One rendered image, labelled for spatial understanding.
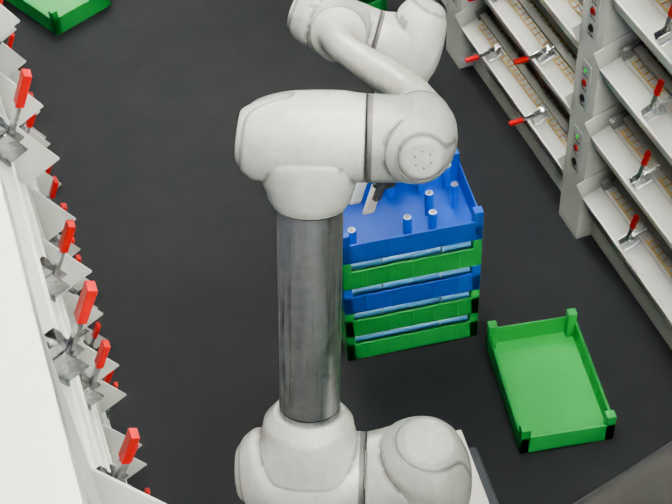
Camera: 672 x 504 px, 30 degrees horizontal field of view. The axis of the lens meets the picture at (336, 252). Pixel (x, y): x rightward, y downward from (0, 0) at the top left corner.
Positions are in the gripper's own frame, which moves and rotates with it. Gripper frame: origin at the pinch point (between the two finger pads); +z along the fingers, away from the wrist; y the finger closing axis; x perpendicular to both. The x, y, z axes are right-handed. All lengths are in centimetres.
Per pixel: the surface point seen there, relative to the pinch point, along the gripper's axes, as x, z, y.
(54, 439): -150, -70, 98
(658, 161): 53, -17, 31
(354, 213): 8.6, 10.9, -7.6
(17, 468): -152, -69, 98
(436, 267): 16.5, 14.4, 11.3
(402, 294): 13.4, 23.1, 7.6
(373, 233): 7.6, 11.3, -0.5
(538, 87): 78, -7, -18
